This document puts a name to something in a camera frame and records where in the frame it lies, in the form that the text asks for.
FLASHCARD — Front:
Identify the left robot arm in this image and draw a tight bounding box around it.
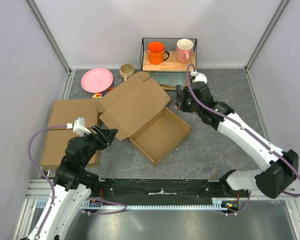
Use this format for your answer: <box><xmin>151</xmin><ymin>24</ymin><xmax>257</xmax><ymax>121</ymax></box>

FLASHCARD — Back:
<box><xmin>26</xmin><ymin>124</ymin><xmax>118</xmax><ymax>240</ymax></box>

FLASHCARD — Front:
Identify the black wire shelf rack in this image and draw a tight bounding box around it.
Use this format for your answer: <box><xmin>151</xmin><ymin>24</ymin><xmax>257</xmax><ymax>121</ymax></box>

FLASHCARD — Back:
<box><xmin>139</xmin><ymin>37</ymin><xmax>198</xmax><ymax>91</ymax></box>

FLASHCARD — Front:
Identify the yellow red smiley toy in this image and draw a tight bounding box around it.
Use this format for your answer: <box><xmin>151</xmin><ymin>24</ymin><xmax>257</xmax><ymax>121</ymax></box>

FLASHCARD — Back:
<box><xmin>92</xmin><ymin>92</ymin><xmax>104</xmax><ymax>99</ymax></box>

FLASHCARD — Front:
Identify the pink ceramic mug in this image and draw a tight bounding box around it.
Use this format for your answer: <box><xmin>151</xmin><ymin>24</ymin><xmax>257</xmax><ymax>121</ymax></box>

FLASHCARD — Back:
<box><xmin>176</xmin><ymin>38</ymin><xmax>194</xmax><ymax>64</ymax></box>

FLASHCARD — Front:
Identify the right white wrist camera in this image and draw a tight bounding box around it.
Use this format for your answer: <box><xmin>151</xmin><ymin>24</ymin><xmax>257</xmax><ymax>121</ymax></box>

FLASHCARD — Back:
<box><xmin>189</xmin><ymin>70</ymin><xmax>208</xmax><ymax>84</ymax></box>

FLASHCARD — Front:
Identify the orange enamel mug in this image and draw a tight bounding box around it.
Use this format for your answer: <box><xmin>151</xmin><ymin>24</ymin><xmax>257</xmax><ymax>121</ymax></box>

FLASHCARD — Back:
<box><xmin>147</xmin><ymin>41</ymin><xmax>170</xmax><ymax>65</ymax></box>

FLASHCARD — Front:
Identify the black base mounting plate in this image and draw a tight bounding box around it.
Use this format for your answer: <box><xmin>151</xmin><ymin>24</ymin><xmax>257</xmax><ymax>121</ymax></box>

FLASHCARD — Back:
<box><xmin>91</xmin><ymin>178</ymin><xmax>249</xmax><ymax>199</ymax></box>

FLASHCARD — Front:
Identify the green ceramic tray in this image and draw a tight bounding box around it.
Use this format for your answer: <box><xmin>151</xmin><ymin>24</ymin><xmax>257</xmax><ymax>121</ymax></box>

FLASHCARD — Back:
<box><xmin>150</xmin><ymin>72</ymin><xmax>186</xmax><ymax>87</ymax></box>

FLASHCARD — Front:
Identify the folded flat cardboard box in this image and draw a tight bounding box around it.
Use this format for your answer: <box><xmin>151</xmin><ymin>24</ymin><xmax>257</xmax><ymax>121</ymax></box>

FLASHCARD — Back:
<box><xmin>40</xmin><ymin>98</ymin><xmax>102</xmax><ymax>170</ymax></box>

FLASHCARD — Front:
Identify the grey slotted cable duct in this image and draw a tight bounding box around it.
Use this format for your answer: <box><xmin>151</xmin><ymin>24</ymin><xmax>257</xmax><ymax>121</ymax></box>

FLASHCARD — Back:
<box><xmin>37</xmin><ymin>197</ymin><xmax>241</xmax><ymax>210</ymax></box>

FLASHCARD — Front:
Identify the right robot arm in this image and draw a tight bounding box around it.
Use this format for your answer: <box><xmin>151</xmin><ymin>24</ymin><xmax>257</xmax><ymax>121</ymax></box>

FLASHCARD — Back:
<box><xmin>175</xmin><ymin>82</ymin><xmax>299</xmax><ymax>199</ymax></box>

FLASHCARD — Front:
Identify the beige ceramic mug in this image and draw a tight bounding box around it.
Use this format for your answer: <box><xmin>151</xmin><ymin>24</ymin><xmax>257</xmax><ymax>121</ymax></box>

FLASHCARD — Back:
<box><xmin>119</xmin><ymin>63</ymin><xmax>136</xmax><ymax>82</ymax></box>

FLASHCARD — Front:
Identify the brown cardboard box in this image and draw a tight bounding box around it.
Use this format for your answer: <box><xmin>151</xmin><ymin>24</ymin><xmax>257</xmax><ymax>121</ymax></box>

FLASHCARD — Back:
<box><xmin>98</xmin><ymin>71</ymin><xmax>191</xmax><ymax>167</ymax></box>

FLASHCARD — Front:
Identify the pink plastic plate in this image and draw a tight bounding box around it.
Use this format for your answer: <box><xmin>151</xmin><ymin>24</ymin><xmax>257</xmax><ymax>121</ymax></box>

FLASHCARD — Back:
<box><xmin>80</xmin><ymin>68</ymin><xmax>114</xmax><ymax>94</ymax></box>

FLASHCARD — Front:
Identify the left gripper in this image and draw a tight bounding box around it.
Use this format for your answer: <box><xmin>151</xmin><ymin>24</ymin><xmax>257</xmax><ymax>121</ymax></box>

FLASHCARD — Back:
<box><xmin>81</xmin><ymin>124</ymin><xmax>118</xmax><ymax>167</ymax></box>

